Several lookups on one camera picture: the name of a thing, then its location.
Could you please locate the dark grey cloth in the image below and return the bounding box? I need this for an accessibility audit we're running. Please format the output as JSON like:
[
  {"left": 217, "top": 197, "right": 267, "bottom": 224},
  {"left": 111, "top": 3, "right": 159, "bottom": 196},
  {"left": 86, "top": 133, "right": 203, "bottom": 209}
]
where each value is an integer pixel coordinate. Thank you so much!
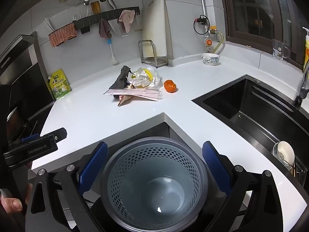
[{"left": 109, "top": 65, "right": 133, "bottom": 99}]

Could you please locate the metal ladle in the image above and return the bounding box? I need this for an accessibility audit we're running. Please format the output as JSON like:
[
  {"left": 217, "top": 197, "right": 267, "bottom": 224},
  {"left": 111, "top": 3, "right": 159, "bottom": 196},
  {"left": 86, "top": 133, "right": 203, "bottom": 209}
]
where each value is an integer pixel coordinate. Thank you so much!
[{"left": 100, "top": 0, "right": 118, "bottom": 10}]

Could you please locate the yellowish gas hose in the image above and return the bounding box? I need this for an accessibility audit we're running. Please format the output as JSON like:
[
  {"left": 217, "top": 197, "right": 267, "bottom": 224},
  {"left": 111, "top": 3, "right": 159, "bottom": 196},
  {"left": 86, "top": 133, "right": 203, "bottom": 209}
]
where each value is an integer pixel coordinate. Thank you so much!
[{"left": 212, "top": 30, "right": 226, "bottom": 54}]

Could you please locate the white tissue paper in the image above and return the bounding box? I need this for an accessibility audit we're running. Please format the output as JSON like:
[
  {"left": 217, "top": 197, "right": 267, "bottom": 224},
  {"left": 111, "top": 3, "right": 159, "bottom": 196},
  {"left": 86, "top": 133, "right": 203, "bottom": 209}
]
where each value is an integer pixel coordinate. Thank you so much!
[{"left": 128, "top": 71, "right": 150, "bottom": 87}]

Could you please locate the black wall rail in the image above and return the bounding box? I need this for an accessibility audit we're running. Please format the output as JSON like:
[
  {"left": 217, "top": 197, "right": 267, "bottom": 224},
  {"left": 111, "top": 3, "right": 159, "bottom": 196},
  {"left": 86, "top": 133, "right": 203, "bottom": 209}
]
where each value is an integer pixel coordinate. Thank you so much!
[{"left": 73, "top": 6, "right": 141, "bottom": 29}]

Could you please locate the black cable loop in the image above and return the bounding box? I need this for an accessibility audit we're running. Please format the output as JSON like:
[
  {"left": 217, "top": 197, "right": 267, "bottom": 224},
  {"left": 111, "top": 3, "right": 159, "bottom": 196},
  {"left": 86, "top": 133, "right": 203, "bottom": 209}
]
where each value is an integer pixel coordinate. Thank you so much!
[{"left": 193, "top": 14, "right": 210, "bottom": 36}]

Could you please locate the yellow green pouch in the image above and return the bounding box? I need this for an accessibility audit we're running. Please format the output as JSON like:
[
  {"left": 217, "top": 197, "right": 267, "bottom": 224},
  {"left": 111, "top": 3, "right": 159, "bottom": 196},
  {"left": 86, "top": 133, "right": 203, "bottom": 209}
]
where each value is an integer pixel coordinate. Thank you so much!
[{"left": 48, "top": 68, "right": 72, "bottom": 100}]

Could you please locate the yellow brush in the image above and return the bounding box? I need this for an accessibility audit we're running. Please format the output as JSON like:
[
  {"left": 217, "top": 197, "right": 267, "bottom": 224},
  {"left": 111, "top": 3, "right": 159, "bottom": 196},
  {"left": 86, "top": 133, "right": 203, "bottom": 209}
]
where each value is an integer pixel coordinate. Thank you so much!
[{"left": 90, "top": 1, "right": 101, "bottom": 15}]

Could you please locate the vegetable peeler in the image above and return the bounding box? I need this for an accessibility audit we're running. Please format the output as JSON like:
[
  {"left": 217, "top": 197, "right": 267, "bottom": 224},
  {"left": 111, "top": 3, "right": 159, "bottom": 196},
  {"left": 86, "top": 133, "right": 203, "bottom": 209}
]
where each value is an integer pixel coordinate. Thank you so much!
[{"left": 135, "top": 13, "right": 143, "bottom": 32}]

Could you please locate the grey perforated trash bin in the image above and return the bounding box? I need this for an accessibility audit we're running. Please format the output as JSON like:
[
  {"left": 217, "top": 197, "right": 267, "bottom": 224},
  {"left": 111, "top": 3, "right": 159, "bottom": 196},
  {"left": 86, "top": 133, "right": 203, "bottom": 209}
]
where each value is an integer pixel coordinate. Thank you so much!
[{"left": 101, "top": 136, "right": 208, "bottom": 232}]

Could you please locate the metal wire sink rack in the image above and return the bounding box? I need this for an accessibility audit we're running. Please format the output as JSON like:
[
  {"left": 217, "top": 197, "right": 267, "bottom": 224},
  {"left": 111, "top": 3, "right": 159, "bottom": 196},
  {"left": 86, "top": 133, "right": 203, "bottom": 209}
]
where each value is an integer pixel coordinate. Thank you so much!
[{"left": 285, "top": 159, "right": 308, "bottom": 184}]

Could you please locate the orange mandarin peel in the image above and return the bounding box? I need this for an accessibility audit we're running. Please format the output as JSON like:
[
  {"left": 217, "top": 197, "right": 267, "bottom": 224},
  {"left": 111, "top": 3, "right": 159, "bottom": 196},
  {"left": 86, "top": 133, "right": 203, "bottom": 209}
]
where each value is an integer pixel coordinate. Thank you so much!
[{"left": 164, "top": 79, "right": 178, "bottom": 93}]

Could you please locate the metal cutting board rack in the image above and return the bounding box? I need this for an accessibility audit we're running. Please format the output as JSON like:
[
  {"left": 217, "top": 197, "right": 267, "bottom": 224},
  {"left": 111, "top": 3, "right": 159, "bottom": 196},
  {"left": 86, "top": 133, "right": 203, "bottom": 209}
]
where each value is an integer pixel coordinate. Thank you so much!
[{"left": 138, "top": 40, "right": 169, "bottom": 68}]

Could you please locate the bundle of white sticks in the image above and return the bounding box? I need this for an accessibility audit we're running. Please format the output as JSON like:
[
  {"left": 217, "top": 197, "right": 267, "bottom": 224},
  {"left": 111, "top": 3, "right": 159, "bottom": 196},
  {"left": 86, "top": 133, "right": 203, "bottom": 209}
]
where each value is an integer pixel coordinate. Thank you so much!
[{"left": 43, "top": 17, "right": 57, "bottom": 33}]

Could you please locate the glass mug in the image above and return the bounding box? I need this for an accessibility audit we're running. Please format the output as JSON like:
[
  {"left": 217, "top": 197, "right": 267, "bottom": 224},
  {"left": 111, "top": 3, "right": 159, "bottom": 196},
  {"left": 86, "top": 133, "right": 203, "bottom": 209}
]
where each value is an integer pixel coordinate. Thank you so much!
[{"left": 272, "top": 39, "right": 290, "bottom": 61}]

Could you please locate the pink cloth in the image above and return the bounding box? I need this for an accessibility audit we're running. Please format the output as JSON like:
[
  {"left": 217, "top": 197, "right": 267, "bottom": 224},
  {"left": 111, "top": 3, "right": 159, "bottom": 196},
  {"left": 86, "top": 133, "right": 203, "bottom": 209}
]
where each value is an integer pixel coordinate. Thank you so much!
[{"left": 117, "top": 10, "right": 136, "bottom": 33}]

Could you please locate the person's left hand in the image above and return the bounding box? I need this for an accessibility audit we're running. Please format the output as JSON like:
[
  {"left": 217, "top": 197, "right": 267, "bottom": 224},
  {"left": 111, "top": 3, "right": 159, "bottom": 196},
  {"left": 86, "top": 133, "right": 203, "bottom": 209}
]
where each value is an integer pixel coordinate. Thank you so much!
[{"left": 0, "top": 183, "right": 33, "bottom": 215}]

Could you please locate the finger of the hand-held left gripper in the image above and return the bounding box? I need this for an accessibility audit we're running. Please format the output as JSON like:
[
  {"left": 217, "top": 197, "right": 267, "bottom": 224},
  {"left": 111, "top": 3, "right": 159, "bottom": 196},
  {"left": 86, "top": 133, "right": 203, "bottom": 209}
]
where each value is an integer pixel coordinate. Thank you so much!
[
  {"left": 40, "top": 127, "right": 67, "bottom": 142},
  {"left": 20, "top": 134, "right": 40, "bottom": 143}
]

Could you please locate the clear plastic bag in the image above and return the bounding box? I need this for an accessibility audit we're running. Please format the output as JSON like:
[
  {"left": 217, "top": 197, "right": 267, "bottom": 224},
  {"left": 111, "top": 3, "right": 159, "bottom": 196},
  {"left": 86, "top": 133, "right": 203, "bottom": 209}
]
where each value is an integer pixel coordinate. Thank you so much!
[{"left": 128, "top": 67, "right": 161, "bottom": 89}]

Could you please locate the white bottle brush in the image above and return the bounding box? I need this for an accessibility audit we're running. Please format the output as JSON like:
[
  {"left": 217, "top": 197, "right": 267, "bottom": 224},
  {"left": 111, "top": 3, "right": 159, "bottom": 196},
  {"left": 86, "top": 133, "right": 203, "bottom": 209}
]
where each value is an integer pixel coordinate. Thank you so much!
[{"left": 106, "top": 37, "right": 119, "bottom": 66}]

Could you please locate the brown paper scrap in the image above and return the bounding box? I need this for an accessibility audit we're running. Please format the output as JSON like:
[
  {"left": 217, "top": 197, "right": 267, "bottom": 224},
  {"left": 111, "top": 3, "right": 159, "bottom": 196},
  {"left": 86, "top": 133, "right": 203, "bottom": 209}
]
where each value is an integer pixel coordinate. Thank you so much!
[{"left": 117, "top": 83, "right": 136, "bottom": 107}]

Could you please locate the white cutting board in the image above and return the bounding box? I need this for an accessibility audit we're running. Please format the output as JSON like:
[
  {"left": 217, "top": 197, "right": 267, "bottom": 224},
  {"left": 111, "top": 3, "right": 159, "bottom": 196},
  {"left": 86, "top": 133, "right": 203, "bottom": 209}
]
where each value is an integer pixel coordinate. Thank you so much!
[{"left": 141, "top": 0, "right": 174, "bottom": 64}]

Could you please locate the black gas stove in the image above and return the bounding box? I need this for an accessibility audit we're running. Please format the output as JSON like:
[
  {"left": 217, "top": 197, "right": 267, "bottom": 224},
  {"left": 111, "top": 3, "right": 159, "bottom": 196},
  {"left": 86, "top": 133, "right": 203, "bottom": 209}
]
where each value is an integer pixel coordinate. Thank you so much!
[{"left": 5, "top": 101, "right": 55, "bottom": 148}]

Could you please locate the white cup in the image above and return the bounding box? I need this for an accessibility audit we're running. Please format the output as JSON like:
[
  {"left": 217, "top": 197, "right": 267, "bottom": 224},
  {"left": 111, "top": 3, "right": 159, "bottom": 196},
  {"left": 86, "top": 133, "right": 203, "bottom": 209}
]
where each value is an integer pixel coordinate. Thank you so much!
[{"left": 273, "top": 141, "right": 295, "bottom": 171}]

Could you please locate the black range hood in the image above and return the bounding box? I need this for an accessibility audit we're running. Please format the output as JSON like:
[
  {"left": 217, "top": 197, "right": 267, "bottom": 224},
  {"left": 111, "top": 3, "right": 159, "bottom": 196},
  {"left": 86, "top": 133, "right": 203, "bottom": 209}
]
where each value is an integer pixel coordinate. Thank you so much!
[{"left": 0, "top": 31, "right": 55, "bottom": 126}]

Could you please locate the black kitchen sink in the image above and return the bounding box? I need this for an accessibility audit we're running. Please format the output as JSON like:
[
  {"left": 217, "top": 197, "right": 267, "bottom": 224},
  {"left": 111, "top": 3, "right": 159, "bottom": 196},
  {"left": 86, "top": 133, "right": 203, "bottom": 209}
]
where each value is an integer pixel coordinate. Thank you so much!
[{"left": 192, "top": 74, "right": 309, "bottom": 199}]

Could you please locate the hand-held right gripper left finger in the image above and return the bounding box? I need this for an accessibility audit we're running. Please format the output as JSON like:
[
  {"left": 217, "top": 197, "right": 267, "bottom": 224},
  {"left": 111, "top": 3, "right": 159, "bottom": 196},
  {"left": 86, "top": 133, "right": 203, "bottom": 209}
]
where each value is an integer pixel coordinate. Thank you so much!
[{"left": 25, "top": 141, "right": 108, "bottom": 232}]

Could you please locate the metal gas pipe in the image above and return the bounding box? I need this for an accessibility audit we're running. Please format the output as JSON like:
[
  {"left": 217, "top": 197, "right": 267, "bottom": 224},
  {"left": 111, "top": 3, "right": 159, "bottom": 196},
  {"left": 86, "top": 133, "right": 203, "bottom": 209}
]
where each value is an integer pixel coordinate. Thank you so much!
[{"left": 199, "top": 0, "right": 208, "bottom": 37}]

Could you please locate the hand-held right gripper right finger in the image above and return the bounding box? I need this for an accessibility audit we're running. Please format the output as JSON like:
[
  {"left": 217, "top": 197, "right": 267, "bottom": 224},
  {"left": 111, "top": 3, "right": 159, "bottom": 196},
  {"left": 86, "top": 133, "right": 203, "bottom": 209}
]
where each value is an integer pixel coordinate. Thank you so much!
[{"left": 202, "top": 141, "right": 284, "bottom": 232}]

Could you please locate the gas regulator orange dial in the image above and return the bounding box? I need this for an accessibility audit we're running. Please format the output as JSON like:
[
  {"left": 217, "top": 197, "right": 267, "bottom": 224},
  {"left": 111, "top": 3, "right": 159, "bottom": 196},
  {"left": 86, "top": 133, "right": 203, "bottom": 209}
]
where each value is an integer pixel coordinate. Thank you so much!
[{"left": 205, "top": 35, "right": 214, "bottom": 51}]

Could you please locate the white patterned bowl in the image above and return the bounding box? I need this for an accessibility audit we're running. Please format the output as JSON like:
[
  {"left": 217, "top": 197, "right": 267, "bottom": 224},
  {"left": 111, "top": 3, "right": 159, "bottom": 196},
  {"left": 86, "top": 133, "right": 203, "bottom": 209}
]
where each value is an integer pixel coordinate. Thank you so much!
[{"left": 201, "top": 53, "right": 221, "bottom": 66}]

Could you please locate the dark window frame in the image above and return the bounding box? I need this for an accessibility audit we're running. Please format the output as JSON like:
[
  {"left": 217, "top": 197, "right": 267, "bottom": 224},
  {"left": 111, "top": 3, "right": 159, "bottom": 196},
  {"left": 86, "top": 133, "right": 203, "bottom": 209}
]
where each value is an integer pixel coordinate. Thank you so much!
[{"left": 220, "top": 0, "right": 309, "bottom": 70}]

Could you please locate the grey brown cloth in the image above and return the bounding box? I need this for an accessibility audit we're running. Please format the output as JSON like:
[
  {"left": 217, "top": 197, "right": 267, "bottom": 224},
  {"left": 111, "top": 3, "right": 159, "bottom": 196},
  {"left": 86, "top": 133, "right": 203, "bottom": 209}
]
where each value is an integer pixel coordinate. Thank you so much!
[{"left": 98, "top": 18, "right": 113, "bottom": 39}]

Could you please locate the pink paper package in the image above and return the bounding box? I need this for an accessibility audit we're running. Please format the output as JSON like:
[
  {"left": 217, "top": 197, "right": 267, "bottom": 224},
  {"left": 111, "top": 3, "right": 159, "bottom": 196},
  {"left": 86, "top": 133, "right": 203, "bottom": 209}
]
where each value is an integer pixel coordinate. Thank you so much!
[{"left": 103, "top": 88, "right": 161, "bottom": 101}]

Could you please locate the orange wavy cloth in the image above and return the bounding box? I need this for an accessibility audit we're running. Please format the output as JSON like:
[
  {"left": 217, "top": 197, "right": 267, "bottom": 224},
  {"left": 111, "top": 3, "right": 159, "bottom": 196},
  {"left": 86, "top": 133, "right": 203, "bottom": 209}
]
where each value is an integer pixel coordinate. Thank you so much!
[{"left": 49, "top": 23, "right": 78, "bottom": 48}]

